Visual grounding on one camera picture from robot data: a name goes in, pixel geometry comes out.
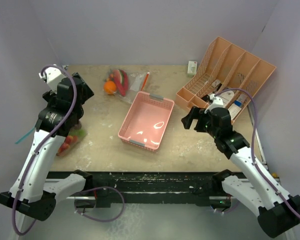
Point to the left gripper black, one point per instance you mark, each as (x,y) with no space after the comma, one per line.
(86,93)

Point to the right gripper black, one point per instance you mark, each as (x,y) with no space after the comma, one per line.
(196,113)

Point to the zip bag with fake fruit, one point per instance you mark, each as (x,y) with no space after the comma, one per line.
(75,136)

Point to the pink plastic basket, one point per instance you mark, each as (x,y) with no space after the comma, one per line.
(146,121)

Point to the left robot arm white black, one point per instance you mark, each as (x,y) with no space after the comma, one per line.
(29,195)

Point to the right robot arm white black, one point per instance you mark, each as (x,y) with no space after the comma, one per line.
(276,210)

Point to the zip bag with orange watermelon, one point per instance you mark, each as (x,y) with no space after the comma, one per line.
(124,85)

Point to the white medicine box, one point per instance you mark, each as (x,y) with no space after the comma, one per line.
(234,110)

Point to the small white green box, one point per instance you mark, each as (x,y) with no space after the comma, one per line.
(192,68)

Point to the orange desk organizer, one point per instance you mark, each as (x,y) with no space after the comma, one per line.
(229,70)

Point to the small yellow ball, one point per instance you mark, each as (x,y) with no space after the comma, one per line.
(275,175)

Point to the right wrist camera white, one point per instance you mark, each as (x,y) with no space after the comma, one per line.
(216,102)

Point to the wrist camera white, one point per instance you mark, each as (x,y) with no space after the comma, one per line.
(52,77)
(216,102)

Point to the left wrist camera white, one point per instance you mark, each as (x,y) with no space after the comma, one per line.
(52,77)

